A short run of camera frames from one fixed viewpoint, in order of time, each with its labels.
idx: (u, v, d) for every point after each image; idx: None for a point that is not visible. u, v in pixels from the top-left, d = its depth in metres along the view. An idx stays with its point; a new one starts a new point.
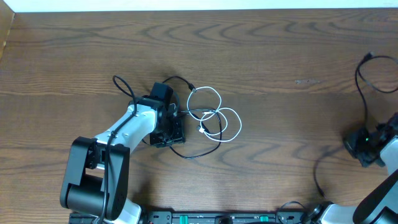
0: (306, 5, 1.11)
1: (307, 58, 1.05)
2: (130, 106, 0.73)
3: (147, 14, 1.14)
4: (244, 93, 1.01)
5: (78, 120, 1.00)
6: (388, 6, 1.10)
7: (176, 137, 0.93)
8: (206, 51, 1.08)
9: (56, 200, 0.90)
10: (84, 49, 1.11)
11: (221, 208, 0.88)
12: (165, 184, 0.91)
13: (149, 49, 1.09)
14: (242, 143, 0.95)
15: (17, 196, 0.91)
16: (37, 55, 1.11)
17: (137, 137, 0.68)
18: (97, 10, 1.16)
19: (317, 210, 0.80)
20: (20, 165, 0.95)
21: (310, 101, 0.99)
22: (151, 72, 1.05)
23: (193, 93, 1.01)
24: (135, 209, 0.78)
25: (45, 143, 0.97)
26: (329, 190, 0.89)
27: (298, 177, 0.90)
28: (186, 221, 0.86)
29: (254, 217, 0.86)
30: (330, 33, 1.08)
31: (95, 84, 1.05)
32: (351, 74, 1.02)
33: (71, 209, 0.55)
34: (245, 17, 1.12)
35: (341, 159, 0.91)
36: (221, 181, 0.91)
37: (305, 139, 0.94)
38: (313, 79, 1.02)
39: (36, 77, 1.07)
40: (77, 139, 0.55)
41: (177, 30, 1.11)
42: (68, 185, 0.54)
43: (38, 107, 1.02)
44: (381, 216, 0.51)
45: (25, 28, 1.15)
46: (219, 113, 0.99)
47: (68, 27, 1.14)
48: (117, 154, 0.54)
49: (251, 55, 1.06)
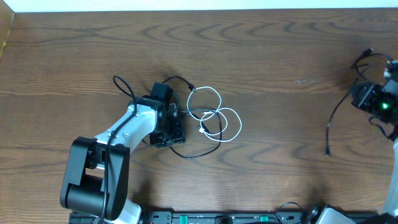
0: (306, 5, 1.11)
1: (307, 58, 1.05)
2: (130, 106, 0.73)
3: (147, 14, 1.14)
4: (244, 93, 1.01)
5: (78, 120, 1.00)
6: (388, 6, 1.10)
7: (176, 136, 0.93)
8: (206, 51, 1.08)
9: (56, 200, 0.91)
10: (85, 49, 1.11)
11: (221, 208, 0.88)
12: (165, 184, 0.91)
13: (149, 49, 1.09)
14: (242, 143, 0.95)
15: (17, 196, 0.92)
16: (37, 55, 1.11)
17: (137, 137, 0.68)
18: (97, 10, 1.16)
19: (315, 212, 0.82)
20: (20, 164, 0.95)
21: (310, 101, 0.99)
22: (151, 71, 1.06)
23: (193, 93, 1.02)
24: (135, 209, 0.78)
25: (45, 143, 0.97)
26: (329, 190, 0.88)
27: (298, 177, 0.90)
28: (186, 221, 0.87)
29: (254, 217, 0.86)
30: (330, 33, 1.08)
31: (95, 84, 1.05)
32: (351, 74, 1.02)
33: (71, 209, 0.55)
34: (245, 17, 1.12)
35: (341, 160, 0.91)
36: (221, 181, 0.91)
37: (305, 139, 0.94)
38: (313, 79, 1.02)
39: (37, 77, 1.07)
40: (78, 140, 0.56)
41: (177, 30, 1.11)
42: (68, 185, 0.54)
43: (39, 107, 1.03)
44: None
45: (25, 28, 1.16)
46: (219, 113, 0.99)
47: (68, 27, 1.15)
48: (117, 154, 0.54)
49: (251, 55, 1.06)
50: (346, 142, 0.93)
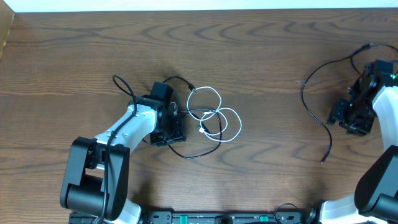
0: (306, 5, 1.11)
1: (307, 58, 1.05)
2: (130, 106, 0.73)
3: (147, 14, 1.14)
4: (244, 93, 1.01)
5: (78, 120, 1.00)
6: (388, 6, 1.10)
7: (176, 135, 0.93)
8: (206, 51, 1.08)
9: (56, 200, 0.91)
10: (84, 49, 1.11)
11: (220, 207, 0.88)
12: (165, 184, 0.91)
13: (149, 50, 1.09)
14: (242, 143, 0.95)
15: (17, 196, 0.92)
16: (37, 55, 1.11)
17: (138, 137, 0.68)
18: (97, 10, 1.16)
19: (313, 214, 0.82)
20: (20, 165, 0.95)
21: (310, 101, 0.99)
22: (151, 72, 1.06)
23: (193, 93, 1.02)
24: (135, 209, 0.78)
25: (45, 143, 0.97)
26: (329, 190, 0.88)
27: (298, 177, 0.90)
28: (186, 221, 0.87)
29: (254, 217, 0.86)
30: (330, 33, 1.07)
31: (95, 84, 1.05)
32: (351, 74, 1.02)
33: (71, 209, 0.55)
34: (245, 17, 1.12)
35: (341, 160, 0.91)
36: (221, 181, 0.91)
37: (305, 139, 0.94)
38: (313, 79, 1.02)
39: (37, 77, 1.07)
40: (77, 139, 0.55)
41: (176, 30, 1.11)
42: (68, 185, 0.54)
43: (39, 107, 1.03)
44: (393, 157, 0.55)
45: (25, 28, 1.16)
46: (219, 113, 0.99)
47: (68, 27, 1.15)
48: (117, 154, 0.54)
49: (251, 55, 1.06)
50: (346, 142, 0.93)
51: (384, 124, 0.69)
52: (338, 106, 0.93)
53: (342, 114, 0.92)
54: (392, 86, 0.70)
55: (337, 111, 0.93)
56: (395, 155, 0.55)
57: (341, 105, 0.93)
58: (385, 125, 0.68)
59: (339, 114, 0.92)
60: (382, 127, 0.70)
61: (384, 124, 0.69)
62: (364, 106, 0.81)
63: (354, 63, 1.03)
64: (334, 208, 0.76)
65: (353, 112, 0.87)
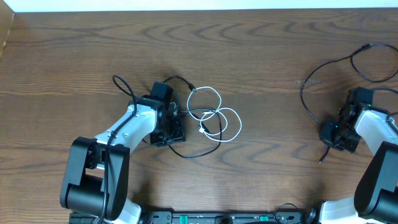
0: (306, 5, 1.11)
1: (307, 58, 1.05)
2: (130, 106, 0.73)
3: (147, 14, 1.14)
4: (244, 93, 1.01)
5: (78, 120, 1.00)
6: (387, 6, 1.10)
7: (176, 135, 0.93)
8: (206, 51, 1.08)
9: (56, 200, 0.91)
10: (85, 49, 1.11)
11: (220, 208, 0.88)
12: (165, 184, 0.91)
13: (149, 49, 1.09)
14: (242, 143, 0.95)
15: (17, 196, 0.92)
16: (37, 55, 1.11)
17: (137, 137, 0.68)
18: (97, 10, 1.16)
19: (313, 214, 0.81)
20: (20, 165, 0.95)
21: (310, 101, 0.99)
22: (151, 72, 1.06)
23: (193, 93, 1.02)
24: (135, 209, 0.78)
25: (45, 143, 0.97)
26: (329, 190, 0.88)
27: (298, 177, 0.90)
28: (186, 221, 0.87)
29: (254, 217, 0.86)
30: (330, 33, 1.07)
31: (95, 84, 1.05)
32: (351, 74, 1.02)
33: (71, 209, 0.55)
34: (245, 17, 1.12)
35: (341, 160, 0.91)
36: (221, 181, 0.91)
37: (305, 139, 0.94)
38: (313, 79, 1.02)
39: (37, 77, 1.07)
40: (77, 140, 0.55)
41: (176, 30, 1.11)
42: (68, 185, 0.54)
43: (39, 107, 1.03)
44: (386, 154, 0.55)
45: (25, 28, 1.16)
46: (219, 113, 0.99)
47: (68, 27, 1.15)
48: (117, 154, 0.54)
49: (251, 55, 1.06)
50: None
51: (369, 140, 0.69)
52: (326, 125, 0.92)
53: (329, 134, 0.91)
54: (370, 109, 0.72)
55: (326, 130, 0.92)
56: (388, 149, 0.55)
57: (329, 125, 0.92)
58: (370, 140, 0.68)
59: (326, 133, 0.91)
60: (369, 140, 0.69)
61: (369, 139, 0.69)
62: (346, 129, 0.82)
63: (354, 63, 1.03)
64: (334, 208, 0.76)
65: (337, 134, 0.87)
